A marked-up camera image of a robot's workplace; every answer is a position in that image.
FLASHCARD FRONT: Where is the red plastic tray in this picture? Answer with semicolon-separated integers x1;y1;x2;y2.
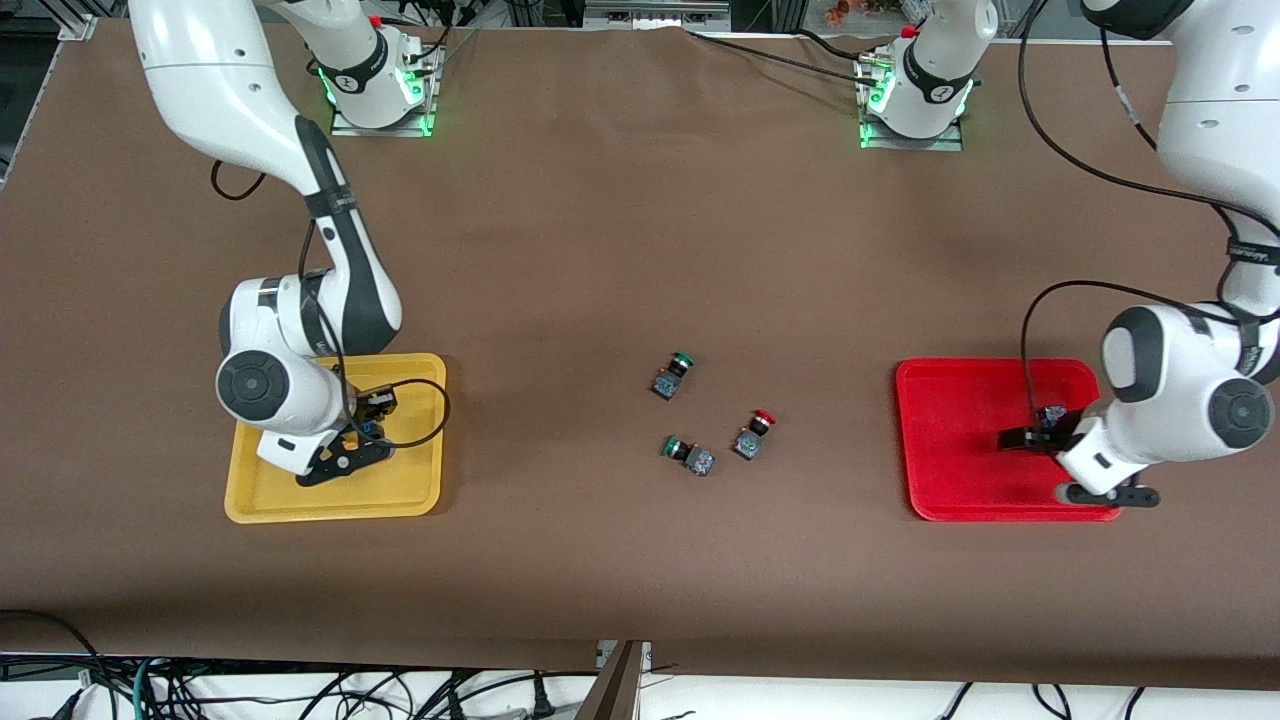
894;358;1125;524

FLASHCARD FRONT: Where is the yellow plastic tray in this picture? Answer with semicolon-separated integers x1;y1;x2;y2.
224;352;448;525

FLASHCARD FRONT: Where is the brown table cover sheet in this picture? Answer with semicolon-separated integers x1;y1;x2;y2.
0;20;1280;691

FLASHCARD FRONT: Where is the dark table leg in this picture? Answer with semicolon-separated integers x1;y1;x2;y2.
575;640;646;720

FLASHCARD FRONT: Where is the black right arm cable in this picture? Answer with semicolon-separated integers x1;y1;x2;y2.
210;158;453;449

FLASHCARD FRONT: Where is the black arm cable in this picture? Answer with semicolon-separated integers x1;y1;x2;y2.
1018;0;1280;431
210;158;453;449

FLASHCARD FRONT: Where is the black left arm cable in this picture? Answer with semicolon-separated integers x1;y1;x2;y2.
1018;0;1280;431

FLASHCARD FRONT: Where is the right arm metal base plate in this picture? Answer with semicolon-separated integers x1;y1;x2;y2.
330;45;446;139

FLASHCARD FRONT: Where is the green push button switch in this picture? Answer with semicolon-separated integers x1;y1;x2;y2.
661;435;717;478
650;351;696;402

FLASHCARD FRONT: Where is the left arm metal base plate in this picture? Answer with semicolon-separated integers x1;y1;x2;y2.
857;55;966;153

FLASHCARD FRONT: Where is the silver metal bracket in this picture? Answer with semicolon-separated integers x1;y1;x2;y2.
597;640;653;673

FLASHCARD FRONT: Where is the black cable on table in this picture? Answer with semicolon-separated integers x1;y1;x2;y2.
685;28;886;83

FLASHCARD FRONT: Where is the aluminium frame rail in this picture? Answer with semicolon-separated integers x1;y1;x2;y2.
583;0;733;31

